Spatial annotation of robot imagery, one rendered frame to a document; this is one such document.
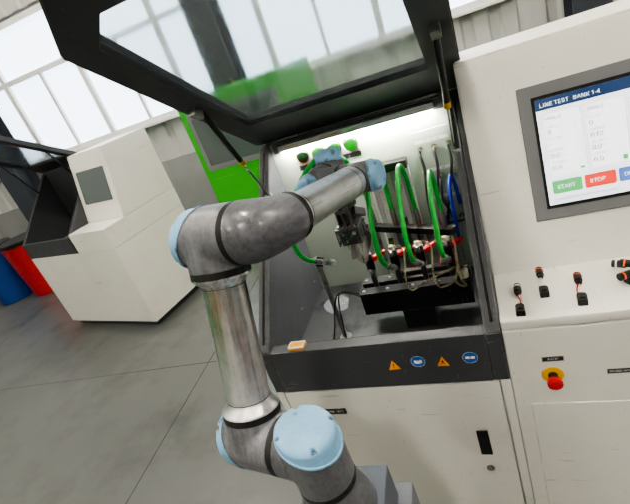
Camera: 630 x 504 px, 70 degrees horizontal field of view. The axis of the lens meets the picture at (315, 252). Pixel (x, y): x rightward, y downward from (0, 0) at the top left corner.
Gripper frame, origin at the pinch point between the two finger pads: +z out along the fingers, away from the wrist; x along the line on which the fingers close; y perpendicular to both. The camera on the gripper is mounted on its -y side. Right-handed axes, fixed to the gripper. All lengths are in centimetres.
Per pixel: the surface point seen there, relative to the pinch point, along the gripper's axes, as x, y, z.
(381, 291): 2.2, 0.4, 12.5
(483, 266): 33.4, 9.0, 3.7
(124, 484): -168, 2, 110
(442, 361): 18.9, 21.9, 23.5
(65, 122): -453, -376, -76
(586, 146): 62, -7, -17
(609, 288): 61, 13, 13
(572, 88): 61, -10, -31
